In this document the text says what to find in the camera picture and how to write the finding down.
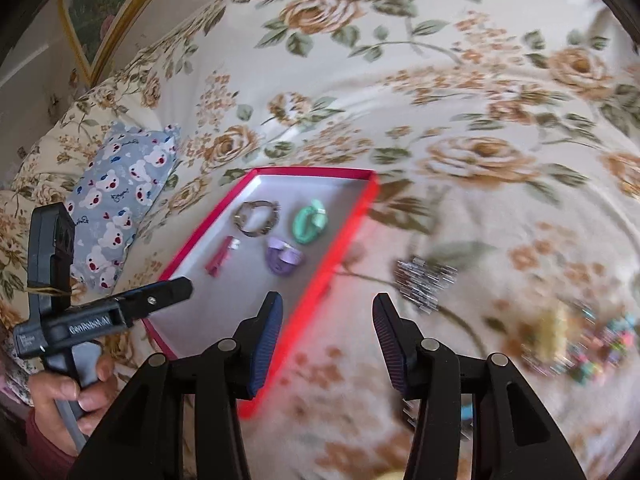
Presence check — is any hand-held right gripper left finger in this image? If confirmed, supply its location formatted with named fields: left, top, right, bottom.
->
left=67, top=291, right=285, bottom=480

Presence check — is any pink hair clip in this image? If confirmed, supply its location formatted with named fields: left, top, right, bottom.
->
left=206, top=236, right=241, bottom=277

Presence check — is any blue bear print pillow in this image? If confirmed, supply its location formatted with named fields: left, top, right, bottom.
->
left=62, top=121, right=182, bottom=291

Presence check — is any gold framed picture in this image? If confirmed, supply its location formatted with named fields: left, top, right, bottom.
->
left=59, top=0, right=188, bottom=88

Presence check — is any person's left hand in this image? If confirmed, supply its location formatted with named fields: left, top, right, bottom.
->
left=27, top=352, right=116, bottom=443

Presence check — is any purple hair tie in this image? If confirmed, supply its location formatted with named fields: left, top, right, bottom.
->
left=266, top=237, right=305, bottom=276

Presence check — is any person's left forearm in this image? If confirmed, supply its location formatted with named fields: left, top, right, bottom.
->
left=24, top=407, right=78, bottom=468

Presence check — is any yellow claw hair clip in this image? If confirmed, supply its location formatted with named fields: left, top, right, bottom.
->
left=537, top=305, right=571, bottom=361

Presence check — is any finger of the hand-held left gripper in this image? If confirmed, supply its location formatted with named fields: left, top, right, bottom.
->
left=117, top=277, right=194, bottom=322

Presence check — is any colourful bead bracelet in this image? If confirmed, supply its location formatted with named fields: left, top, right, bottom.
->
left=522, top=300, right=636, bottom=386

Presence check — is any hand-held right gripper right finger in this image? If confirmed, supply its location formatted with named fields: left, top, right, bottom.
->
left=372, top=292, right=588, bottom=480

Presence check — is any red shallow box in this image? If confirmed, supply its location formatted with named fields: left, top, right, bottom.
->
left=144, top=166, right=381, bottom=418

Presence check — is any silver bangle bracelet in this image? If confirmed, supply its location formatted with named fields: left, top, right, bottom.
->
left=231, top=201, right=281, bottom=237

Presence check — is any blue hair tie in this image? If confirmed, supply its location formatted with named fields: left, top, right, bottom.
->
left=452, top=396, right=476, bottom=426

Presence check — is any floral fleece blanket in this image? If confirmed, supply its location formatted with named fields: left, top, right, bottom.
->
left=170, top=175, right=640, bottom=480

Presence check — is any silver chain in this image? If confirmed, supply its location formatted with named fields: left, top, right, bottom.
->
left=395, top=257, right=458, bottom=313

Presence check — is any floral bed quilt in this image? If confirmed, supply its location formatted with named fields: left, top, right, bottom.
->
left=0, top=0, right=640, bottom=311

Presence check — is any green hair tie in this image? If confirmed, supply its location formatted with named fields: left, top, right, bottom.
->
left=292, top=199, right=328, bottom=246

